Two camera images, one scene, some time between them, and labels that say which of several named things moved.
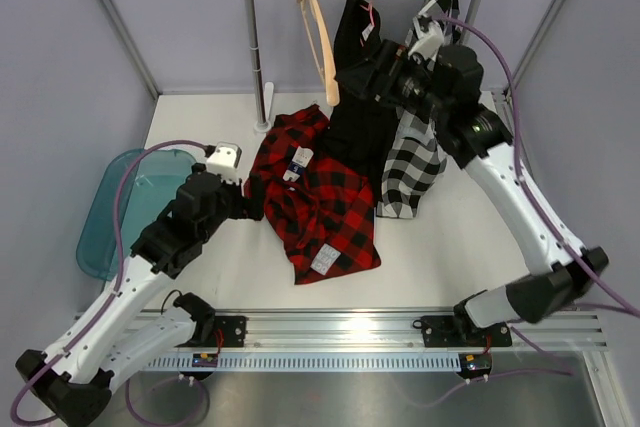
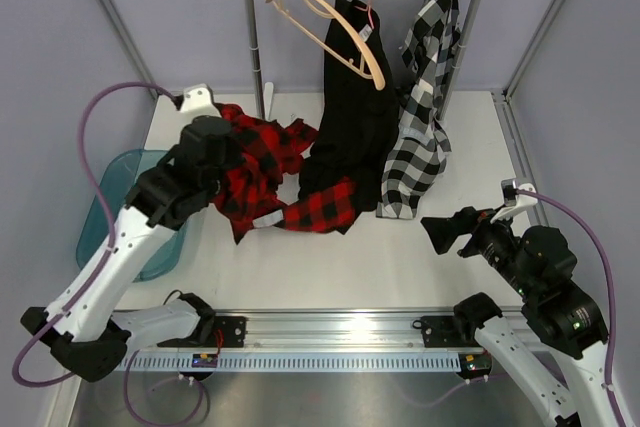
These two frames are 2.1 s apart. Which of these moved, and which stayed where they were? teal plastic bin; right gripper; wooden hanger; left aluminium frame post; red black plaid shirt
Moved: red black plaid shirt; right gripper; wooden hanger
Stayed: left aluminium frame post; teal plastic bin
